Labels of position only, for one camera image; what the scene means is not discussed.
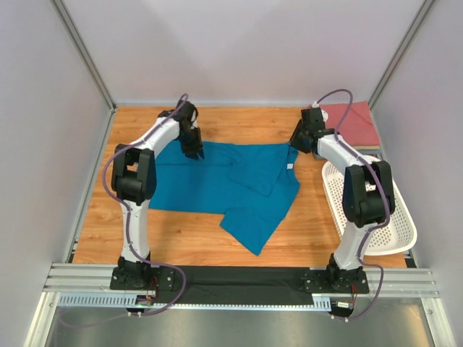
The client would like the blue t shirt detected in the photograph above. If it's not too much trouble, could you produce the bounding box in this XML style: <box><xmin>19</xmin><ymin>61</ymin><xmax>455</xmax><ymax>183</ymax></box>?
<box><xmin>149</xmin><ymin>141</ymin><xmax>300</xmax><ymax>255</ymax></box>

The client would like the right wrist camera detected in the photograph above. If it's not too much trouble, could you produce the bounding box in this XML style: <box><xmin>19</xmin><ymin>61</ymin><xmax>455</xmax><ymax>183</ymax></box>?
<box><xmin>310</xmin><ymin>101</ymin><xmax>330</xmax><ymax>122</ymax></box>

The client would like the aluminium frame post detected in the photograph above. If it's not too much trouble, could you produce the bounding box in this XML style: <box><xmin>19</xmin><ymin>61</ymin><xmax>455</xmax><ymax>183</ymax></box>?
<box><xmin>50</xmin><ymin>0</ymin><xmax>116</xmax><ymax>111</ymax></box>
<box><xmin>368</xmin><ymin>0</ymin><xmax>436</xmax><ymax>111</ymax></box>

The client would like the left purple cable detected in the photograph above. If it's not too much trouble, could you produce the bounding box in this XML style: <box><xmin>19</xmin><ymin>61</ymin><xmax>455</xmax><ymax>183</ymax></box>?
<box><xmin>57</xmin><ymin>93</ymin><xmax>190</xmax><ymax>328</ymax></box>

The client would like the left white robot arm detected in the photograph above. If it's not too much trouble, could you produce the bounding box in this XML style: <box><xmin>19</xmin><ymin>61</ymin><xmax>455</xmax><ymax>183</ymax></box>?
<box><xmin>102</xmin><ymin>95</ymin><xmax>204</xmax><ymax>290</ymax></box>

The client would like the folded red t shirt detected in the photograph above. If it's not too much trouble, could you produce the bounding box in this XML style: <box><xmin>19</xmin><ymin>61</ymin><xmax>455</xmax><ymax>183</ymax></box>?
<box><xmin>320</xmin><ymin>101</ymin><xmax>380</xmax><ymax>147</ymax></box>

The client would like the white perforated basket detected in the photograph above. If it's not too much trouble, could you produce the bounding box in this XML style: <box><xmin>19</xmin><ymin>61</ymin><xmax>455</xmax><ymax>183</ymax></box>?
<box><xmin>321</xmin><ymin>155</ymin><xmax>419</xmax><ymax>258</ymax></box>

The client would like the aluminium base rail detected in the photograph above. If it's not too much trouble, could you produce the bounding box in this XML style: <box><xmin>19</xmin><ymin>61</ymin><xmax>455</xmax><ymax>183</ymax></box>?
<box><xmin>43</xmin><ymin>264</ymin><xmax>439</xmax><ymax>298</ymax></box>

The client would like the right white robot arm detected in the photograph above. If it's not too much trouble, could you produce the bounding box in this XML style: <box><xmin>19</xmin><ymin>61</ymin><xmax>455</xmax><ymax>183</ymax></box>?
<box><xmin>289</xmin><ymin>107</ymin><xmax>395</xmax><ymax>294</ymax></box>

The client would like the left aluminium frame post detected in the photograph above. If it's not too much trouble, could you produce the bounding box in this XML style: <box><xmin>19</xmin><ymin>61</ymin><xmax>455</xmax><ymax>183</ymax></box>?
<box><xmin>50</xmin><ymin>0</ymin><xmax>116</xmax><ymax>111</ymax></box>

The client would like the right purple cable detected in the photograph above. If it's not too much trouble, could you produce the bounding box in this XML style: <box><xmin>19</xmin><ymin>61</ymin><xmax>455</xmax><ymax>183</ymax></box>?
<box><xmin>313</xmin><ymin>89</ymin><xmax>394</xmax><ymax>322</ymax></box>

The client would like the right aluminium frame post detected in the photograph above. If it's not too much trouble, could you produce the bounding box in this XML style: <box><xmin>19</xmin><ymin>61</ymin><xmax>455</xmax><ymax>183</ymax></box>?
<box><xmin>368</xmin><ymin>0</ymin><xmax>436</xmax><ymax>111</ymax></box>

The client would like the purple cable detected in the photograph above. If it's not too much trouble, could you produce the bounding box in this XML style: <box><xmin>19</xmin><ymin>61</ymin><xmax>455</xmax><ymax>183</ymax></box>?
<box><xmin>57</xmin><ymin>93</ymin><xmax>190</xmax><ymax>328</ymax></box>
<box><xmin>313</xmin><ymin>89</ymin><xmax>394</xmax><ymax>322</ymax></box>

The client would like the grey slotted cable duct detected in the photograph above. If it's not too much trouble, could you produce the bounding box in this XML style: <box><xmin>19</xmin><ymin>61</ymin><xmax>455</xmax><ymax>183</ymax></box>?
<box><xmin>57</xmin><ymin>293</ymin><xmax>355</xmax><ymax>311</ymax></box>

